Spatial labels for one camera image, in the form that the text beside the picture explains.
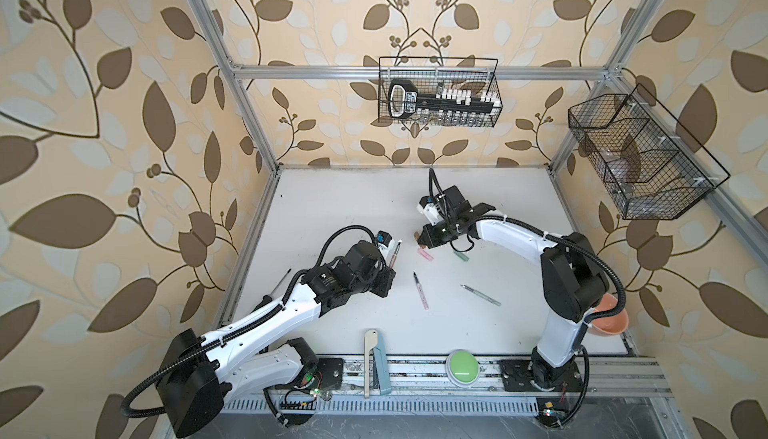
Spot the brown pen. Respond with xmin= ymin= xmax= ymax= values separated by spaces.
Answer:
xmin=388 ymin=240 xmax=402 ymax=269

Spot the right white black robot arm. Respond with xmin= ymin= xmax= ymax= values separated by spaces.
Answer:
xmin=417 ymin=168 xmax=626 ymax=391

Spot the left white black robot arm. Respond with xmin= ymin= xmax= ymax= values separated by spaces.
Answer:
xmin=120 ymin=224 xmax=396 ymax=438

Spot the green pen cap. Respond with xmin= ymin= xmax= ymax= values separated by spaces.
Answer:
xmin=454 ymin=251 xmax=470 ymax=262

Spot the pink pen cap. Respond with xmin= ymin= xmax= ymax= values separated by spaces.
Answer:
xmin=417 ymin=249 xmax=434 ymax=261

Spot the pink pen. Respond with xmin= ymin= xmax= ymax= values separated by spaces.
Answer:
xmin=413 ymin=272 xmax=429 ymax=310

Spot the green pen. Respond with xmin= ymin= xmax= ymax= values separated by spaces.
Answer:
xmin=460 ymin=284 xmax=502 ymax=307

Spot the green round button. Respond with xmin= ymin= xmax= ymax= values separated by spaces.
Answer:
xmin=445 ymin=350 xmax=480 ymax=388

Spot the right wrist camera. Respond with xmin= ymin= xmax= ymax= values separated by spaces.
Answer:
xmin=417 ymin=196 xmax=443 ymax=225

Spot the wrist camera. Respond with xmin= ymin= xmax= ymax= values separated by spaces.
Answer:
xmin=417 ymin=196 xmax=443 ymax=225
xmin=376 ymin=230 xmax=392 ymax=247

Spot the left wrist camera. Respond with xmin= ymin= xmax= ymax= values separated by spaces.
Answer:
xmin=376 ymin=230 xmax=392 ymax=247

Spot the rear black wire basket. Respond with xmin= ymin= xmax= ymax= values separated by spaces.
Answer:
xmin=377 ymin=55 xmax=503 ymax=128

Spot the black socket set rail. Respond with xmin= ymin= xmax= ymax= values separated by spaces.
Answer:
xmin=386 ymin=80 xmax=502 ymax=119

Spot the side black wire basket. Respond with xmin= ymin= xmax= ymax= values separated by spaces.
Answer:
xmin=568 ymin=84 xmax=731 ymax=221

